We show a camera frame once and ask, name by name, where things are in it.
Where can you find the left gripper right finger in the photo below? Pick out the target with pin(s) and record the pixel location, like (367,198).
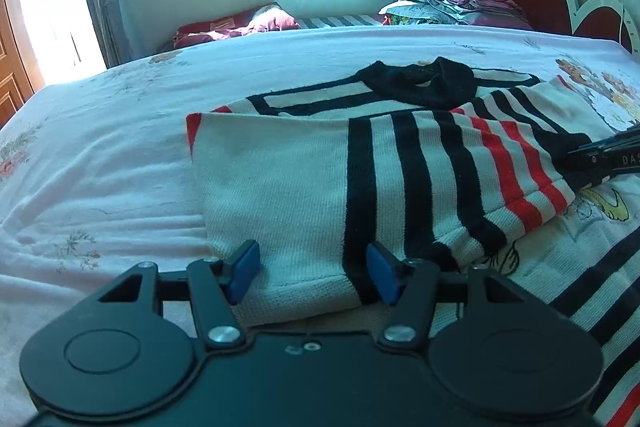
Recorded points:
(409,288)

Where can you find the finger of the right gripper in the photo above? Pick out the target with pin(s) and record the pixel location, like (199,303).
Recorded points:
(603,157)

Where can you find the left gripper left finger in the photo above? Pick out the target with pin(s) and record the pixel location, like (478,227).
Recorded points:
(215,287)

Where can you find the striped knit sweater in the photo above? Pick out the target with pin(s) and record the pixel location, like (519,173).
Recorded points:
(437,161)

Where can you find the floral white bed sheet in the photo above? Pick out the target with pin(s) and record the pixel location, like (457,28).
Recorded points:
(97,175)

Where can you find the stack of folded blankets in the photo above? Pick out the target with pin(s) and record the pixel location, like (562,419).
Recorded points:
(490,13)

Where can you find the striped low mattress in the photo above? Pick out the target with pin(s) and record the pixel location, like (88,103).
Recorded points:
(337,21)

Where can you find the red pillow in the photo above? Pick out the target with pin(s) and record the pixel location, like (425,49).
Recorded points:
(266,18)

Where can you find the brown wooden door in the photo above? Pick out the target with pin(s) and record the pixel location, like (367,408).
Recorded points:
(20,75)

